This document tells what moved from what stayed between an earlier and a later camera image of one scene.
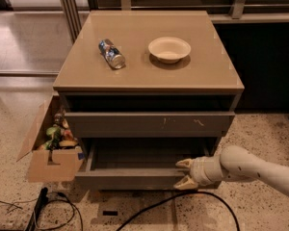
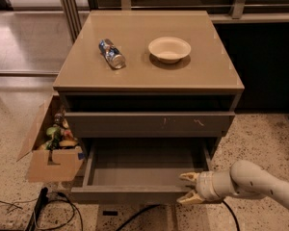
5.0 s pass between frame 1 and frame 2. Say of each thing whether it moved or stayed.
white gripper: moved
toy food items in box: stayed
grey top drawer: stayed
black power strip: stayed
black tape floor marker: stayed
